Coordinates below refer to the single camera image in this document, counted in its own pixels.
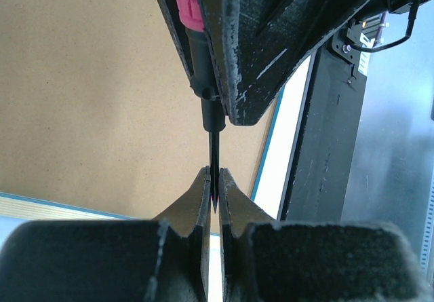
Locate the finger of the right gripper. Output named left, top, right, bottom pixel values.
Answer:
left=201, top=0, right=371, bottom=126
left=157, top=0, right=200, bottom=95

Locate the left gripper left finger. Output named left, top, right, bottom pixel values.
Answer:
left=1, top=168, right=211, bottom=301

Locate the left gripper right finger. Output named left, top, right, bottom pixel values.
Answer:
left=219, top=168, right=433, bottom=301

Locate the red handled screwdriver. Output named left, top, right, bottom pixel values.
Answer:
left=176, top=0, right=225, bottom=209

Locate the blue picture frame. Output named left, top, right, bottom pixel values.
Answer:
left=1, top=93, right=284, bottom=220

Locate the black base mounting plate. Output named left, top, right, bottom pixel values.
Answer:
left=277, top=46, right=367, bottom=221

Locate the right white cable duct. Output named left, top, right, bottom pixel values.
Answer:
left=358, top=33, right=373, bottom=77

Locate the brown frame backing board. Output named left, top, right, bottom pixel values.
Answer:
left=0, top=0, right=277, bottom=221

